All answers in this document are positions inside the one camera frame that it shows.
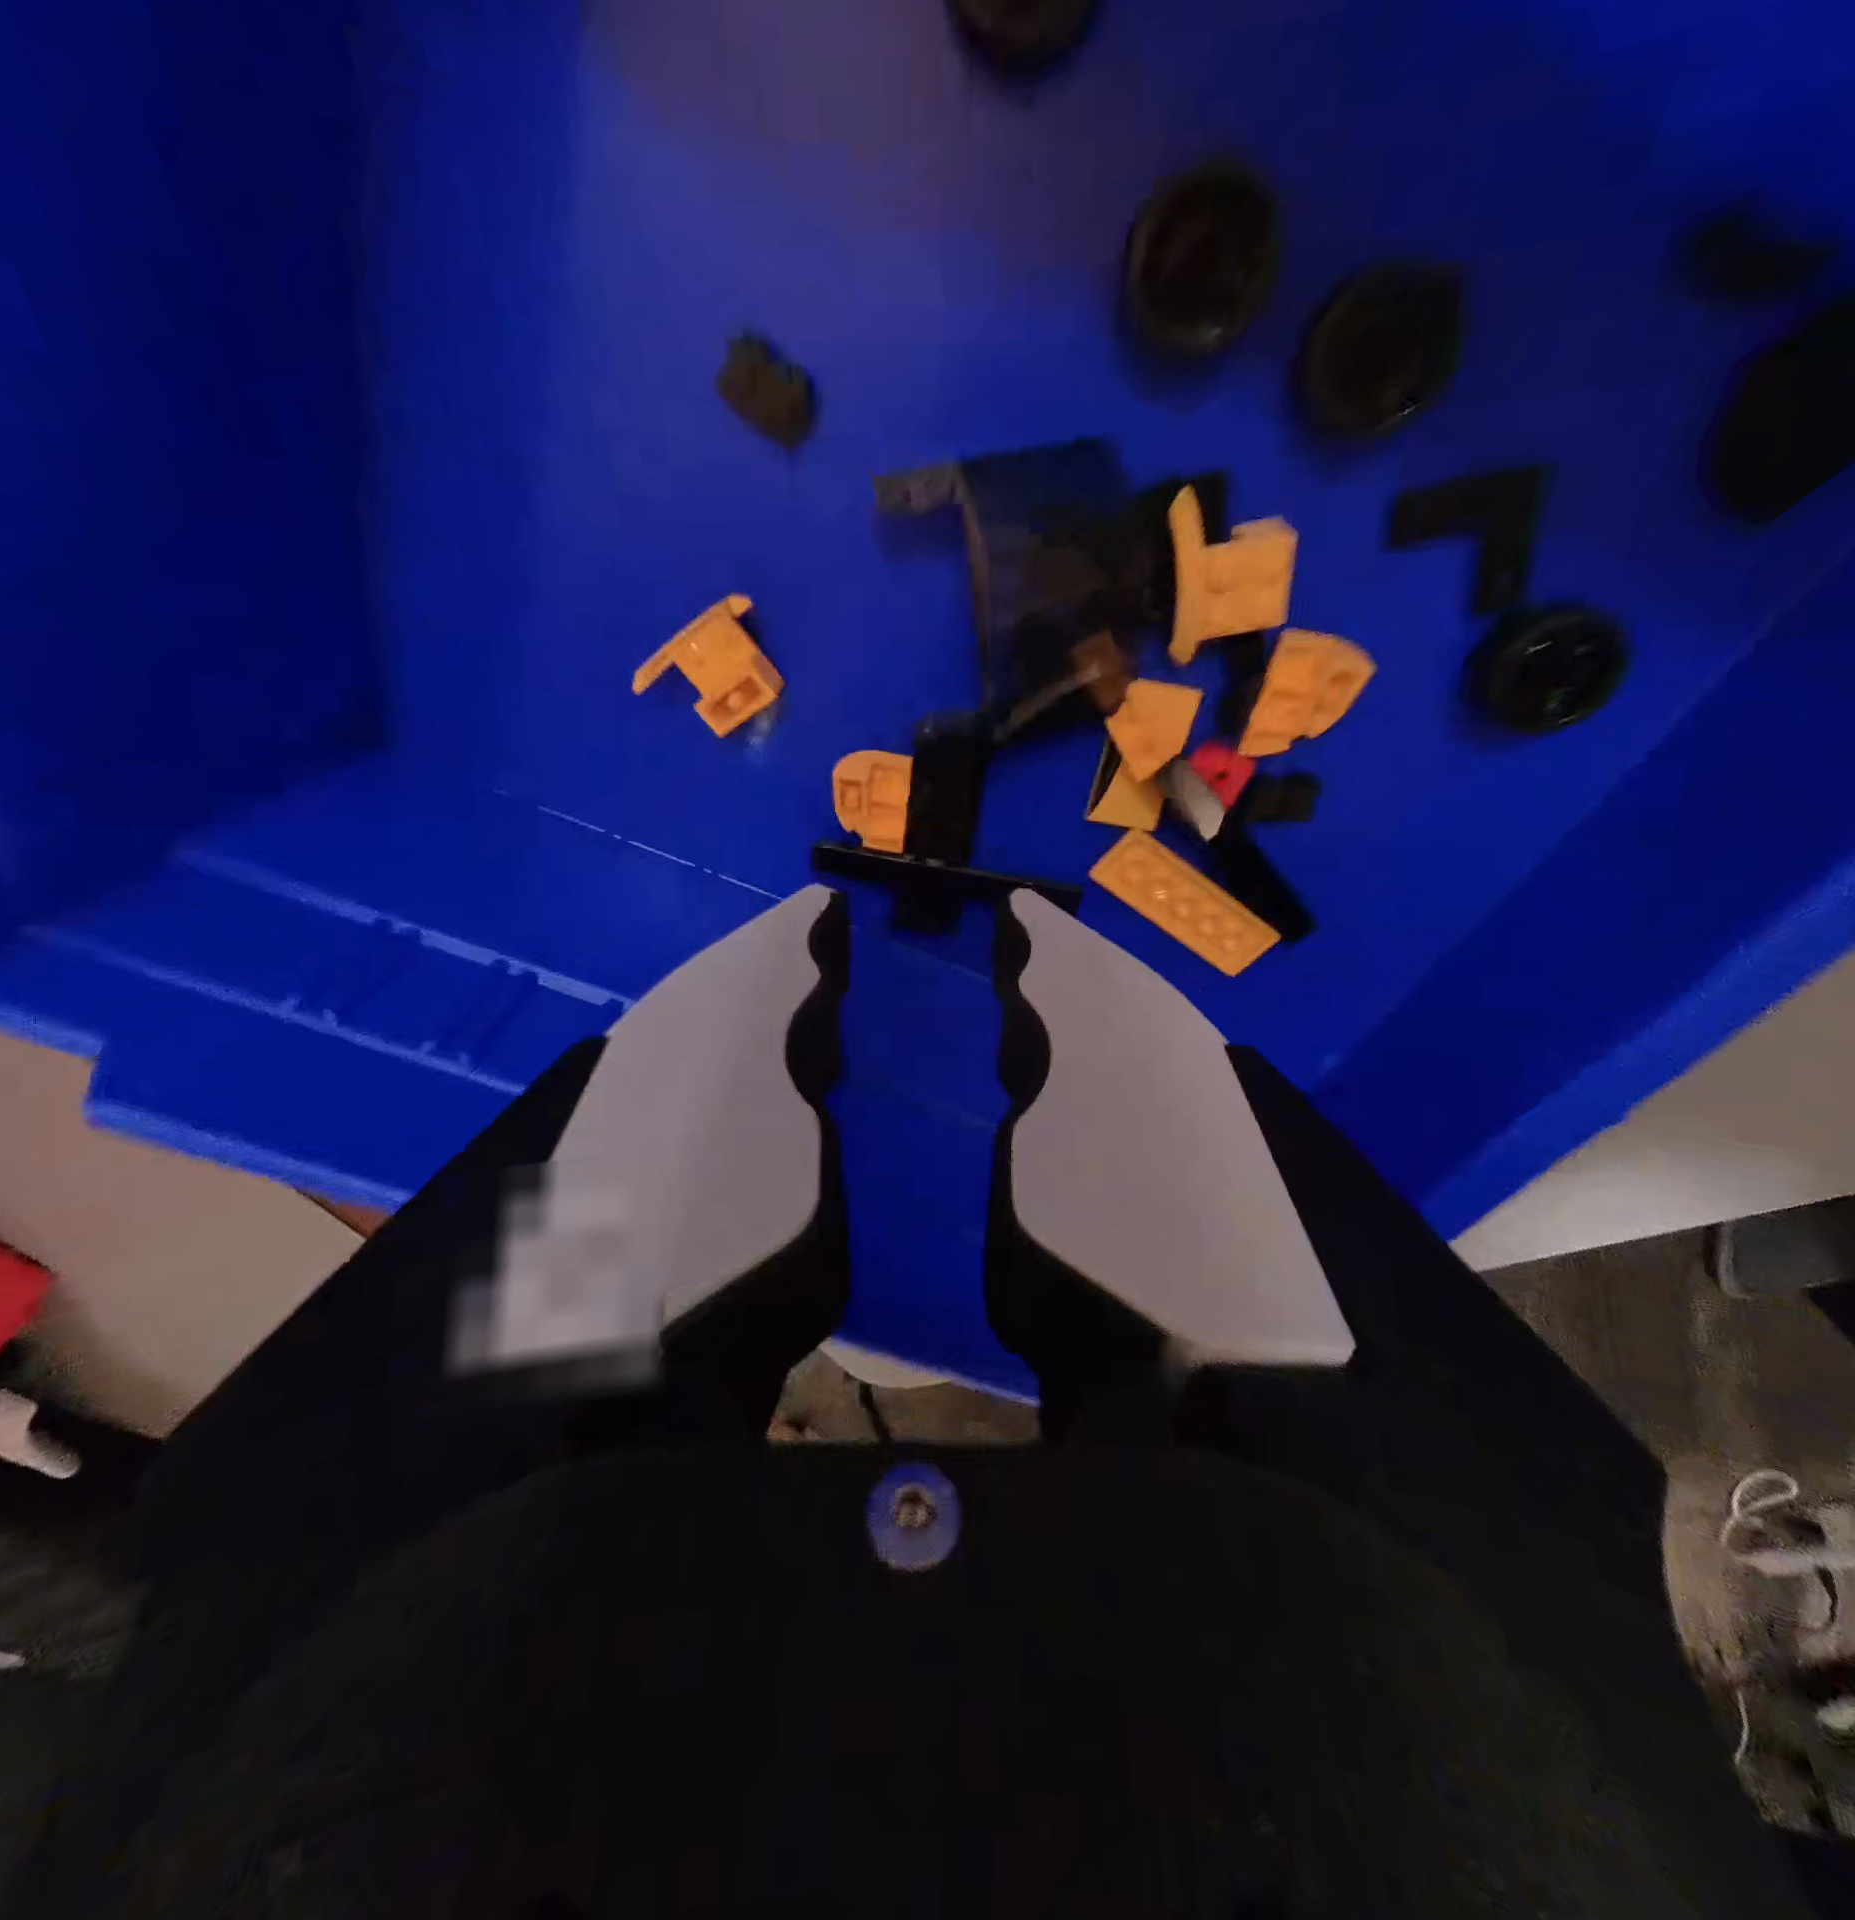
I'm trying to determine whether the large black curved lego part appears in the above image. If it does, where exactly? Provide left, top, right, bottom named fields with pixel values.
left=1702, top=296, right=1855, bottom=525

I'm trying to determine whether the dark lego piece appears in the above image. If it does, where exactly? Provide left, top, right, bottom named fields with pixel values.
left=716, top=332, right=825, bottom=455
left=1386, top=467, right=1558, bottom=621

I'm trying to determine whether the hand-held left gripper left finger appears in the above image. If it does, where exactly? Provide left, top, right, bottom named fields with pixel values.
left=540, top=889, right=858, bottom=1343

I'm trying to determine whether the orange lego piece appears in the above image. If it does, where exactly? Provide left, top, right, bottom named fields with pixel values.
left=632, top=594, right=788, bottom=740
left=832, top=752, right=917, bottom=855

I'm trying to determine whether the heap of mixed lego parts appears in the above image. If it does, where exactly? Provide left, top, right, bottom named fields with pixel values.
left=876, top=435, right=1378, bottom=982

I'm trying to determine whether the large blue storage bin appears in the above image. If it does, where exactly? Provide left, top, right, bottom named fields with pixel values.
left=0, top=0, right=1855, bottom=1403

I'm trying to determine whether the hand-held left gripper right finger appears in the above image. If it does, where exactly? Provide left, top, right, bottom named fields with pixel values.
left=987, top=889, right=1361, bottom=1381

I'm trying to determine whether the black lego wheel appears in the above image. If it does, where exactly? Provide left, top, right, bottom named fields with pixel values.
left=1125, top=163, right=1286, bottom=366
left=1294, top=263, right=1468, bottom=444
left=1468, top=602, right=1634, bottom=739

